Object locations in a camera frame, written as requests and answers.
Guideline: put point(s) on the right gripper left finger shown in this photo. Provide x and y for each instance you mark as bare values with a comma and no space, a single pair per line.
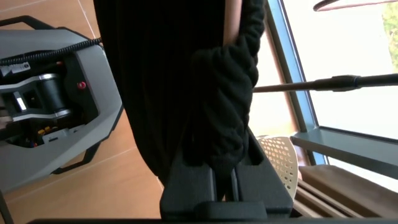
186,186

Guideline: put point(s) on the white laundry basket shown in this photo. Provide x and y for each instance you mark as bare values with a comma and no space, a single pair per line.
280,158

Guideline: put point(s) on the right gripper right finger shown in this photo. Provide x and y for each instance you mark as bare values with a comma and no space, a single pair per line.
261,183

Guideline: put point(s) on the black garment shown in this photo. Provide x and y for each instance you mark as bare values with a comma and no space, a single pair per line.
171,77

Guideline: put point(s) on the black clothes rack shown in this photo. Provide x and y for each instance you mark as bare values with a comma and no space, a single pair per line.
342,83

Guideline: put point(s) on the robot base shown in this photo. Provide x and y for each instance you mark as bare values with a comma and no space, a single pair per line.
93,93

